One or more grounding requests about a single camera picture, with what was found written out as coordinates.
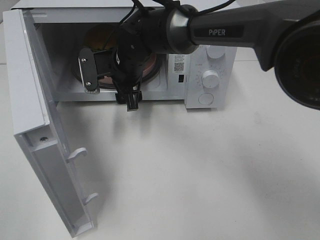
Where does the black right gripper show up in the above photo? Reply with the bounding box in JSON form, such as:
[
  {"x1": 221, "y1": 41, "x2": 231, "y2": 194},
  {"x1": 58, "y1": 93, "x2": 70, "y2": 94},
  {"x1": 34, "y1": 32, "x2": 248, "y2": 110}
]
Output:
[{"x1": 78, "y1": 12, "x2": 153, "y2": 112}]

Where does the burger with lettuce and tomato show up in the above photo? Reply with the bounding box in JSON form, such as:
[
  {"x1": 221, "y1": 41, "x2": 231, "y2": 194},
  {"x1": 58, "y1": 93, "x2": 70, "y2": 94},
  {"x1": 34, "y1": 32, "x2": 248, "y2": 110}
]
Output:
[{"x1": 83, "y1": 23, "x2": 117, "y2": 51}]

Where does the round door release button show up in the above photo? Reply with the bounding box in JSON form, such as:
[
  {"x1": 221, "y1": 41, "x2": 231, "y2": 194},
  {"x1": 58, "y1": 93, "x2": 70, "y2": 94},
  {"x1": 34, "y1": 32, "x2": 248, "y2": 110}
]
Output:
[{"x1": 198, "y1": 93, "x2": 214, "y2": 106}]

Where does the white timer knob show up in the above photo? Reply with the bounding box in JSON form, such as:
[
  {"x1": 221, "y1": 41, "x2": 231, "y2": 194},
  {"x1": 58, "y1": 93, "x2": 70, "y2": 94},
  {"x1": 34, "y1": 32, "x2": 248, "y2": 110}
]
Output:
[{"x1": 202, "y1": 70, "x2": 220, "y2": 89}]

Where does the white microwave door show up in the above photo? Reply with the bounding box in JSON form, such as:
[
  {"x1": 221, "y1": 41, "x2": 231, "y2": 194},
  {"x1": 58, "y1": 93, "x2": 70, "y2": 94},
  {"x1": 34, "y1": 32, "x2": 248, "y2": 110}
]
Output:
[{"x1": 3, "y1": 9, "x2": 97, "y2": 237}]

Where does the pink round plate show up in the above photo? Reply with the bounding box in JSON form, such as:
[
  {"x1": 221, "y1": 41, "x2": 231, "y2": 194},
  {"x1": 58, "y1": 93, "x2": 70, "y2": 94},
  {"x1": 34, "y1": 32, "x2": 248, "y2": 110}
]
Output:
[{"x1": 98, "y1": 53, "x2": 157, "y2": 85}]

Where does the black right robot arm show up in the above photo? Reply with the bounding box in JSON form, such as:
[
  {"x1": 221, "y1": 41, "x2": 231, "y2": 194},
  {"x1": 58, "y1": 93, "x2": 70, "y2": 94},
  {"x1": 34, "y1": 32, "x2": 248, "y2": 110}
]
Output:
[{"x1": 78, "y1": 0, "x2": 320, "y2": 111}]

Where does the glass microwave turntable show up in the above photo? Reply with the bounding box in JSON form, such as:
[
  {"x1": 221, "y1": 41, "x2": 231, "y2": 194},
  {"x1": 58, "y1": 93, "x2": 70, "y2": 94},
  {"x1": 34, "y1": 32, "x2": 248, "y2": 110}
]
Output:
[{"x1": 71, "y1": 54, "x2": 163, "y2": 90}]

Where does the white warning label sticker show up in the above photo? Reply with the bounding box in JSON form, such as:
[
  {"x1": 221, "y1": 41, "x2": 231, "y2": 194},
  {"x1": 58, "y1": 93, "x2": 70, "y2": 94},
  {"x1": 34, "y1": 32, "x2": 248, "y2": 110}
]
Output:
[{"x1": 173, "y1": 54, "x2": 185, "y2": 73}]

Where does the white microwave oven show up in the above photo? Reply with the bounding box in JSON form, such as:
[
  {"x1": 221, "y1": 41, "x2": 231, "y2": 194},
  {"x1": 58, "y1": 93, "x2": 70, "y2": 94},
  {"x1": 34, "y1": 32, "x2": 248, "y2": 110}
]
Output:
[{"x1": 3, "y1": 0, "x2": 237, "y2": 109}]

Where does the white upper power knob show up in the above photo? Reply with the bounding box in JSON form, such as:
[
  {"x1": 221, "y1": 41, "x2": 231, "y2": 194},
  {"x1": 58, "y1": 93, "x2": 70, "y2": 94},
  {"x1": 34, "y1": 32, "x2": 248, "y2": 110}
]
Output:
[{"x1": 206, "y1": 45, "x2": 226, "y2": 59}]

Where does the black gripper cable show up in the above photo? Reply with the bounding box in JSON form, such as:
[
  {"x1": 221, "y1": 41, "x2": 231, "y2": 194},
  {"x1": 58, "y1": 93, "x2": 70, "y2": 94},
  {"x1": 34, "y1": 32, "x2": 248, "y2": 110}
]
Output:
[{"x1": 103, "y1": 0, "x2": 238, "y2": 51}]

